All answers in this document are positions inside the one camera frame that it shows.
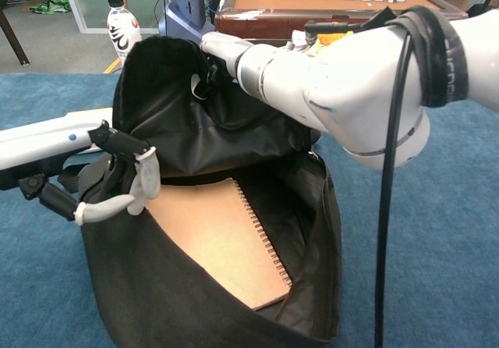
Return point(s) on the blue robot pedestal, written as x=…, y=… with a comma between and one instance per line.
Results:
x=187, y=8

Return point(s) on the blue table cloth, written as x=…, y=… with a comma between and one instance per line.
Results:
x=436, y=246

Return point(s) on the green cloth heap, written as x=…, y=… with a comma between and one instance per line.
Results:
x=50, y=6

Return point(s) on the pink drink bottle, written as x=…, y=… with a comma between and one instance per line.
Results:
x=122, y=24

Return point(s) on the brown mahjong table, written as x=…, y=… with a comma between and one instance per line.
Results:
x=292, y=2

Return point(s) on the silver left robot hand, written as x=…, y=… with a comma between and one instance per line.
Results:
x=50, y=141

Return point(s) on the small white tissue packet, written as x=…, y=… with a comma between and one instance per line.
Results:
x=299, y=40

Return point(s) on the white framed glass partition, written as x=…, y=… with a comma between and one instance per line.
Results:
x=76, y=12

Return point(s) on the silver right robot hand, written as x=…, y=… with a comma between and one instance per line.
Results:
x=226, y=47

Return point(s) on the brown spiral notebook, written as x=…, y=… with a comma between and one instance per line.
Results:
x=222, y=242

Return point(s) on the dark table leg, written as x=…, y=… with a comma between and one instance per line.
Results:
x=13, y=37

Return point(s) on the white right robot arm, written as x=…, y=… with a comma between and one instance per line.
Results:
x=343, y=82

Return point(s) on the yellow tape measure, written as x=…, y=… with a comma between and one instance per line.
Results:
x=331, y=37

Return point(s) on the black fabric backpack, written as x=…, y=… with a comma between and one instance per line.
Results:
x=163, y=285

